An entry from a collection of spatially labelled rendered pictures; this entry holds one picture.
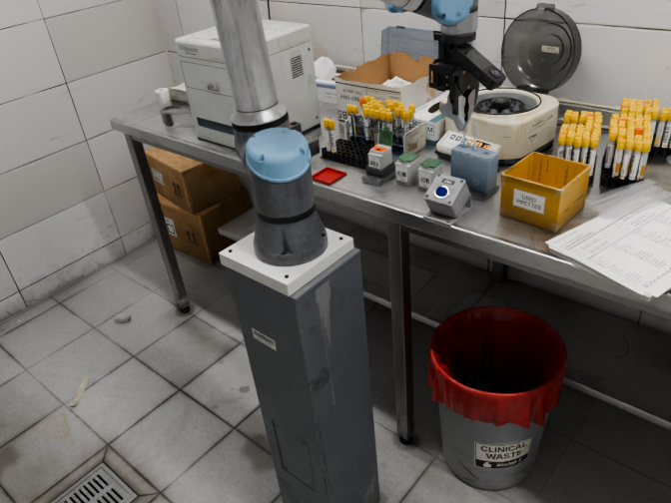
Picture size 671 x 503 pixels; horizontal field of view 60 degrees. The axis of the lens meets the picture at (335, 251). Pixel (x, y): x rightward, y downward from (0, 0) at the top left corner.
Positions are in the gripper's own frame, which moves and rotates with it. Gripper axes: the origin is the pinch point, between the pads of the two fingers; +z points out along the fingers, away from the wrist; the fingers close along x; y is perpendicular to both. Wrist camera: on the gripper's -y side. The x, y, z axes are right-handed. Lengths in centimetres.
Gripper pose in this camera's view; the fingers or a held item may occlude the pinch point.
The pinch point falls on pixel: (463, 126)
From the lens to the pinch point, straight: 136.7
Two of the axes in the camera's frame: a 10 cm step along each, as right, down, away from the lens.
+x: -7.1, 4.4, -5.5
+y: -7.0, -3.4, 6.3
